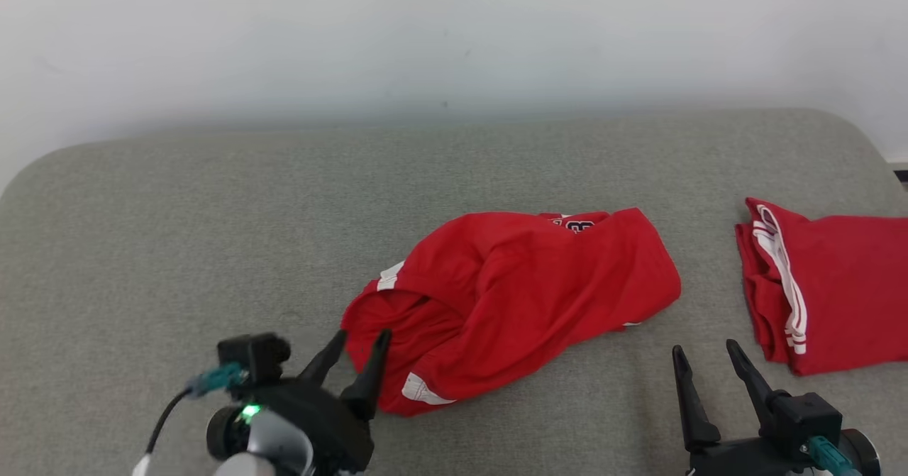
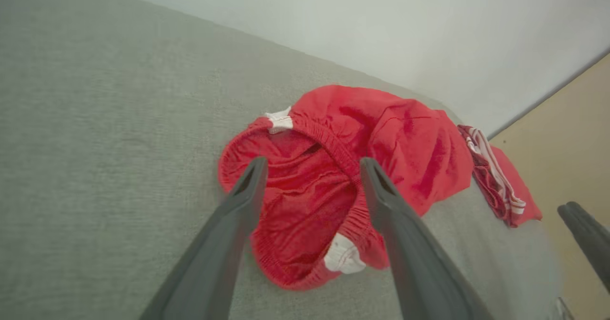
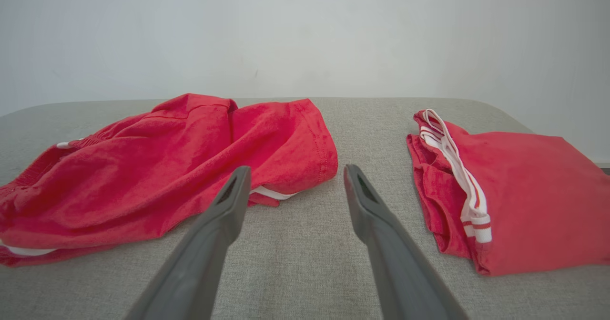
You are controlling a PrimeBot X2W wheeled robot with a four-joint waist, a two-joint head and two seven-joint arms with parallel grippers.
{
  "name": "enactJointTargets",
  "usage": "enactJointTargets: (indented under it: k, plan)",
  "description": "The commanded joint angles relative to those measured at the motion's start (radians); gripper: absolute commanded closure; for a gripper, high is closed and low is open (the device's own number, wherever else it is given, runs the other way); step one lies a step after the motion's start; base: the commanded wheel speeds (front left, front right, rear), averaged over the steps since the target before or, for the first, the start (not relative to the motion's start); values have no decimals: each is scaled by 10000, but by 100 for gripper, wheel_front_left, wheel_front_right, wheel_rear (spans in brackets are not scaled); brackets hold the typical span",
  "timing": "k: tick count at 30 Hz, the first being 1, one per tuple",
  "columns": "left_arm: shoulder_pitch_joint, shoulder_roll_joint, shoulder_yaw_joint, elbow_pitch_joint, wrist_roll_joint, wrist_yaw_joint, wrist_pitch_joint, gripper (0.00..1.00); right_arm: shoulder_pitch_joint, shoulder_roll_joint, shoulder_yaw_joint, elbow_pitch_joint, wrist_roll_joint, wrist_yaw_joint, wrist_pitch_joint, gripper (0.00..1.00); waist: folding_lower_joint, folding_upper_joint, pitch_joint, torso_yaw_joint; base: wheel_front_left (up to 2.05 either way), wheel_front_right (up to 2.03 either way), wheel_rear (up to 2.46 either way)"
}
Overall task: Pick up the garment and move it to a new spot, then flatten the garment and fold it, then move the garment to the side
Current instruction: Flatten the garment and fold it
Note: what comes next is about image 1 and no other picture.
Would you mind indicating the wrist black camera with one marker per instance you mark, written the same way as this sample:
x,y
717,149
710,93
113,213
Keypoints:
x,y
809,419
252,359

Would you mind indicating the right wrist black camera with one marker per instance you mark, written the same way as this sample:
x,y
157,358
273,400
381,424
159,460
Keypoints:
x,y
809,419

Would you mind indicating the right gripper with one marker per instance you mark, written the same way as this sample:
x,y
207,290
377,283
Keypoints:
x,y
745,462

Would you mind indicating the grey fabric sofa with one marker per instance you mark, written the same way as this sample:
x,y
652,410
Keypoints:
x,y
213,235

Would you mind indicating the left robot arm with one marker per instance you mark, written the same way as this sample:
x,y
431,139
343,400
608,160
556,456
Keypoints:
x,y
245,467

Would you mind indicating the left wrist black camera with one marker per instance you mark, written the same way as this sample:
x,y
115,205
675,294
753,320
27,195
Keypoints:
x,y
252,359

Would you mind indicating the red white basketball jersey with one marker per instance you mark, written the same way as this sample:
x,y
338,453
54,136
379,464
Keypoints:
x,y
511,299
844,284

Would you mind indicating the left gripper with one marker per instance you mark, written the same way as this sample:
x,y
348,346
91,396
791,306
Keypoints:
x,y
319,426

